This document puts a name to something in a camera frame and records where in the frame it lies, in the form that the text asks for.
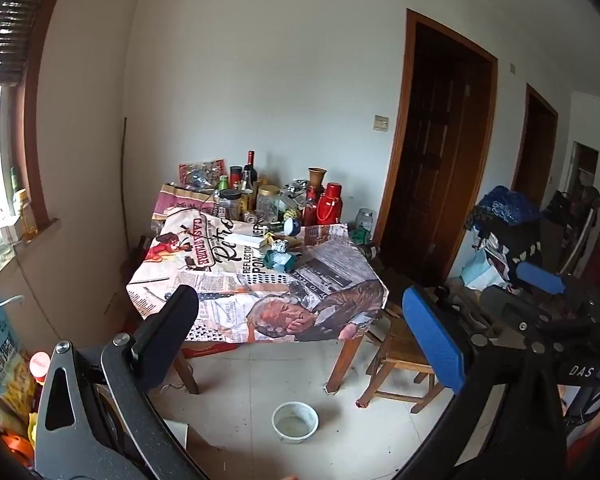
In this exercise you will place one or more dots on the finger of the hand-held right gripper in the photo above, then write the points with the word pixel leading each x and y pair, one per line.
pixel 505 305
pixel 540 276

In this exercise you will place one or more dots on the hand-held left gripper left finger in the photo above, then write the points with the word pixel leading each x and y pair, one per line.
pixel 167 335

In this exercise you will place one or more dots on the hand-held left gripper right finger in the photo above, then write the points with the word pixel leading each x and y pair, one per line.
pixel 430 340

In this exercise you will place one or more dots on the white box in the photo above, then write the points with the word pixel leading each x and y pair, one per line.
pixel 247 240

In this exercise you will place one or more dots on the green paper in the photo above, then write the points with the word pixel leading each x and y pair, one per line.
pixel 279 261

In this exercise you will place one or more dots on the white bowl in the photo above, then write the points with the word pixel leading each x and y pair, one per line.
pixel 295 422

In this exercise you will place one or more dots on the brown cardboard piece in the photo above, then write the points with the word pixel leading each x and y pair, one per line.
pixel 294 241

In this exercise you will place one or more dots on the blue white cup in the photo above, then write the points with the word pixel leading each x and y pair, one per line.
pixel 292 227

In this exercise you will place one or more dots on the wooden stool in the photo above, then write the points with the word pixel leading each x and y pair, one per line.
pixel 400 347

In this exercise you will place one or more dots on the light blue bag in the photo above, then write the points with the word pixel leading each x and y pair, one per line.
pixel 480 272

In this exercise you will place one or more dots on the black bag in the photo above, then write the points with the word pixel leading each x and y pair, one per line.
pixel 515 240

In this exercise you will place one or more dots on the black handbag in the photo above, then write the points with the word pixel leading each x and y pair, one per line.
pixel 560 225

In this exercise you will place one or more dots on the wooden chair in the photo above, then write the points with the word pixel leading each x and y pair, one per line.
pixel 392 285

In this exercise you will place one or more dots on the table with printed cloth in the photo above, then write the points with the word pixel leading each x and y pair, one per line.
pixel 220 280

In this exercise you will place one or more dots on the blue knit cloth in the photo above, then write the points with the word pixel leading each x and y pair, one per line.
pixel 505 205

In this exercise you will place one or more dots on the dark jar lying down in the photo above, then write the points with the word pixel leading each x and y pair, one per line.
pixel 370 251

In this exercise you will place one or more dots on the flat cardboard sheet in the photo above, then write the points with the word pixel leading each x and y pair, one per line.
pixel 215 452

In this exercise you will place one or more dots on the green plastic scrap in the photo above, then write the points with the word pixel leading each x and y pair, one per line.
pixel 359 235

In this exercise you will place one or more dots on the red printed woven sack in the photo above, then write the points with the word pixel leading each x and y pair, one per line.
pixel 180 205

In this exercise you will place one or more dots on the orange bottle with red cap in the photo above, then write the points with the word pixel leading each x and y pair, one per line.
pixel 40 365

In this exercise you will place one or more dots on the brown wooden door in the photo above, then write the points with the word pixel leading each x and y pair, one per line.
pixel 535 145

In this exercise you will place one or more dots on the lidded glass jar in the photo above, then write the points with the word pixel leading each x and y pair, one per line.
pixel 365 220

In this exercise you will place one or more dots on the dark-lid glass jar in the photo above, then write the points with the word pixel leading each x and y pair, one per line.
pixel 230 205

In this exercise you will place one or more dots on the dark wooden door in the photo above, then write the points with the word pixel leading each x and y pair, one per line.
pixel 440 160

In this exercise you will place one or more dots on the yellow plastic bag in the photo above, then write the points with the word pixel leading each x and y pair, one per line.
pixel 17 390

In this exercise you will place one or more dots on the small green bottle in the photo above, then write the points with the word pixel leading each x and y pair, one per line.
pixel 224 182

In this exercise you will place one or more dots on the yellow-lid clear jar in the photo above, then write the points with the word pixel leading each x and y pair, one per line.
pixel 268 205

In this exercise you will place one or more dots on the clear bottle with black cap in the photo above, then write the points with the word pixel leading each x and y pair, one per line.
pixel 246 190

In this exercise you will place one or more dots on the clear red snack bag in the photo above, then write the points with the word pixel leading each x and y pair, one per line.
pixel 202 172

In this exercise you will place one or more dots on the red thermos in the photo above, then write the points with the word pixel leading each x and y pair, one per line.
pixel 329 205

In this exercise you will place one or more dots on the yellow patterned ball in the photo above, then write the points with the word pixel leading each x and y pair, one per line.
pixel 290 215

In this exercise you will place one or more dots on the small red bottle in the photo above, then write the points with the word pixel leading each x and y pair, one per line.
pixel 310 207

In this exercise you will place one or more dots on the dark wine bottle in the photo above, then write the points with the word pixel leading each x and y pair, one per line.
pixel 251 165

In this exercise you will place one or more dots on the clear glass bottle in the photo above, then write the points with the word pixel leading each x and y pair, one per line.
pixel 2 232

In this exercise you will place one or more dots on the shiny silver packaging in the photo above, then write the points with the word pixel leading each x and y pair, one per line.
pixel 295 187

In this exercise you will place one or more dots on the brown vase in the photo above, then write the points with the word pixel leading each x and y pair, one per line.
pixel 317 180

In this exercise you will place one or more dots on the green glass bottle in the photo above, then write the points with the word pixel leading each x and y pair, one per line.
pixel 16 182

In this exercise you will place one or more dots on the window blind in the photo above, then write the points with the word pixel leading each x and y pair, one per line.
pixel 10 35

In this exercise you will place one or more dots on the beige light switch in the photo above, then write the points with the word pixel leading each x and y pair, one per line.
pixel 380 123

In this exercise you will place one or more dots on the brown window frame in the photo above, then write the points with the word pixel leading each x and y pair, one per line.
pixel 35 135

